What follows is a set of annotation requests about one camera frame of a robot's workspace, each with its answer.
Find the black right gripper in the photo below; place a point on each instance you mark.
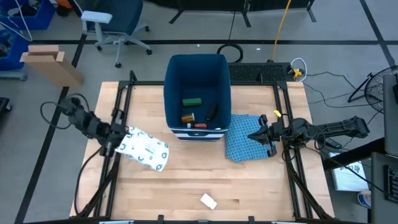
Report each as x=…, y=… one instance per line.
x=275, y=133

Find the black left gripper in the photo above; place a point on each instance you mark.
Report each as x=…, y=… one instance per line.
x=109, y=133

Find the white teal-printed wipes pack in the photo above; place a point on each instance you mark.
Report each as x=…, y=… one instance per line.
x=144, y=149

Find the orange pill bottle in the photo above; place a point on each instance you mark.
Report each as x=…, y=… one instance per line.
x=187, y=118

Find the small white block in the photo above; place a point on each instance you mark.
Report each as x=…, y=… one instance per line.
x=208, y=201

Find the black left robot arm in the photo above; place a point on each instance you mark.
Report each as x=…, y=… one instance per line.
x=82, y=119

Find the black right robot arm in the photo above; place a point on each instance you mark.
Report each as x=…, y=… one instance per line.
x=342, y=126

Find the navy white striped fabric basket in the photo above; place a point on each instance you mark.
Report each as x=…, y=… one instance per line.
x=197, y=74

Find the blue plastic bin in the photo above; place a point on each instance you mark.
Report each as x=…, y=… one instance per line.
x=31, y=15
x=11, y=53

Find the teal patterned cloth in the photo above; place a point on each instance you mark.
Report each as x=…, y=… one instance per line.
x=242, y=140

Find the yellow tape tag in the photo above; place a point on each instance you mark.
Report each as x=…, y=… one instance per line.
x=276, y=113

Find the black oblong item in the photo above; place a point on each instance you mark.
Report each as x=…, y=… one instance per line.
x=212, y=112

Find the red tube with white cap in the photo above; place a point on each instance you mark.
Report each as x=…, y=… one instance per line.
x=200, y=125

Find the black floor mat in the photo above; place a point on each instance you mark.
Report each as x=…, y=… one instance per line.
x=258, y=72

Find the yellow plug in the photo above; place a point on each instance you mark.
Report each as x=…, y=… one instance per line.
x=297, y=73

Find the white printed sheet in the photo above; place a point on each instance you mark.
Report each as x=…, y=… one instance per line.
x=348, y=174

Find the black side desk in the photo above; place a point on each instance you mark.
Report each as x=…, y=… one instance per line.
x=354, y=155

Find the brown cardboard box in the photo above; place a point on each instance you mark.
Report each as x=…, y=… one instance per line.
x=49, y=67

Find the navy office chair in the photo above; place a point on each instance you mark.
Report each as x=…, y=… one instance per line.
x=121, y=18

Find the tape roll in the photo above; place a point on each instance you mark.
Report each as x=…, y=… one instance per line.
x=364, y=199

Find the black standing fan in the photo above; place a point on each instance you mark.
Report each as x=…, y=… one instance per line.
x=377, y=90

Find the grey monitor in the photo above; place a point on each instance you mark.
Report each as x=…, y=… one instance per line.
x=391, y=118

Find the black keyboard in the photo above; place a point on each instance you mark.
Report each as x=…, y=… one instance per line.
x=391, y=183

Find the black partition panel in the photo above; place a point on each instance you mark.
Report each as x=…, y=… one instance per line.
x=217, y=3

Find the black metal table frame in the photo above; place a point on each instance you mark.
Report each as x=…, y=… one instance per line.
x=146, y=83

